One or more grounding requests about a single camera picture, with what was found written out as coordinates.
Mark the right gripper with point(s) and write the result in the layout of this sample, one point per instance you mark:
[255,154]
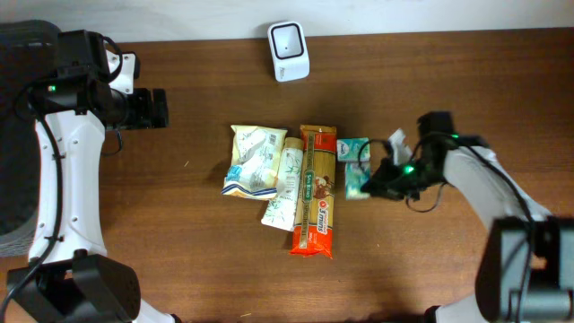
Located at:
[379,187]

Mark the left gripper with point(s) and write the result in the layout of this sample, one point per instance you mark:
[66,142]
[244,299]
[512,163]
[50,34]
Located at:
[148,117]

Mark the grey plastic mesh basket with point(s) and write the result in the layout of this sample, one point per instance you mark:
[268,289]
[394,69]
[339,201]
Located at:
[27,54]

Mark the white tube with bamboo print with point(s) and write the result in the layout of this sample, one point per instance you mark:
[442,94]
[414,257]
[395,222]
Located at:
[281,210]

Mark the Kleenex tissue pack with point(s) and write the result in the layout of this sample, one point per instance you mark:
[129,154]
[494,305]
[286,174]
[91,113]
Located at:
[353,149]
[356,175]

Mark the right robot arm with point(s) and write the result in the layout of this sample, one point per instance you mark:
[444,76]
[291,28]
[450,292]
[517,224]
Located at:
[526,273]

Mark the white barcode scanner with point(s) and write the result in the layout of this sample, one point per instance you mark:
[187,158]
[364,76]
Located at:
[289,51]

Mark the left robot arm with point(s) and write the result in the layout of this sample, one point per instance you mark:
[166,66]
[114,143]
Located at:
[69,276]

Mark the cream snack bag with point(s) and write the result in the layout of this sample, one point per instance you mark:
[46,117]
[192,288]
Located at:
[255,159]

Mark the orange spaghetti packet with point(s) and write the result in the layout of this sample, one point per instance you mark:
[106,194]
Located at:
[314,218]

